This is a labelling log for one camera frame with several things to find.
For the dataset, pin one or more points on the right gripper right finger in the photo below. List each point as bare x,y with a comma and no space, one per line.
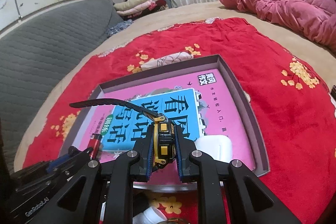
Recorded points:
228,192

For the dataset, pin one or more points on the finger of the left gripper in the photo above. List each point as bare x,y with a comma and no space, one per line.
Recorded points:
69,168
72,151

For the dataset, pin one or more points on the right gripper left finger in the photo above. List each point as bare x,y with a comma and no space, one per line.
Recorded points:
80,196

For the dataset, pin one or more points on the red lighter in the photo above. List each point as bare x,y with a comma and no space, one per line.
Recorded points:
94,143

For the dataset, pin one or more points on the white earbuds case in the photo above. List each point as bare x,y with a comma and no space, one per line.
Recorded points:
219,147

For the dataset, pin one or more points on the white pill bottle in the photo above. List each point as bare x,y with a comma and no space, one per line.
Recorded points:
151,215

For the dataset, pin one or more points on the black yellow wristwatch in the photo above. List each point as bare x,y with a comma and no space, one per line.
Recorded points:
163,133

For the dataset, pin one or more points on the metal glass ink bottle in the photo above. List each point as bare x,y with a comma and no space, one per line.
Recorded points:
176,221

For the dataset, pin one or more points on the grey cardboard box tray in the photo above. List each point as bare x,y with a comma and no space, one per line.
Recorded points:
162,71

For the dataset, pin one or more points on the pink and blue book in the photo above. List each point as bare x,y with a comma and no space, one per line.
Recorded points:
199,102

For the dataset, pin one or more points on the grey quilted headboard cover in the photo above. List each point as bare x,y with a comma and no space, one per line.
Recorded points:
39,53

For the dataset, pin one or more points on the red floral blanket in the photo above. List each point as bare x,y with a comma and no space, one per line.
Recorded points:
290,100

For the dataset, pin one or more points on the blue patterned cloth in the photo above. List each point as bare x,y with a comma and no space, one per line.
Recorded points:
118,28

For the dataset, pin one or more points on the beige bed sheet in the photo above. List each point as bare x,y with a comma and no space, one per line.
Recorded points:
321,59

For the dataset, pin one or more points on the folded clothes pile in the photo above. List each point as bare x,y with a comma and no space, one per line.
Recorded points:
134,9

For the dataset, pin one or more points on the pink quilted duvet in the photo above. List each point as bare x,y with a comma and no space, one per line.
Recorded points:
313,19

